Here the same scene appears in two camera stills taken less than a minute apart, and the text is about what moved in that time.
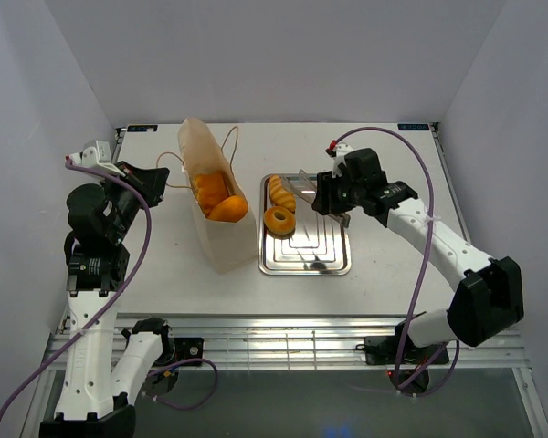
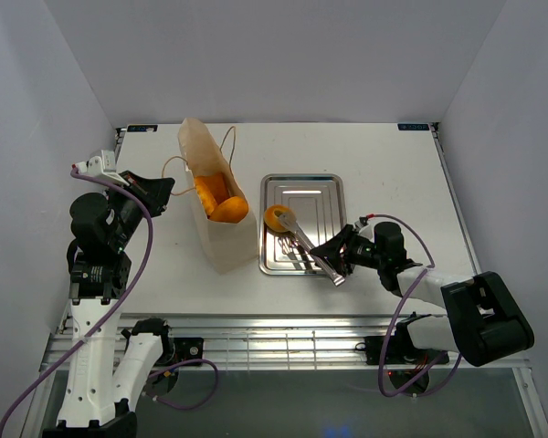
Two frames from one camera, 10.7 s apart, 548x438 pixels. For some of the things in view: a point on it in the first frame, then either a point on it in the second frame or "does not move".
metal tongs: x=302 y=185 -> x=336 y=278
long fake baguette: x=209 y=188 does not move
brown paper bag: x=226 y=245 does not move
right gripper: x=325 y=184 -> x=334 y=245
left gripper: x=150 y=182 does not move
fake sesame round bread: x=230 y=209 does not move
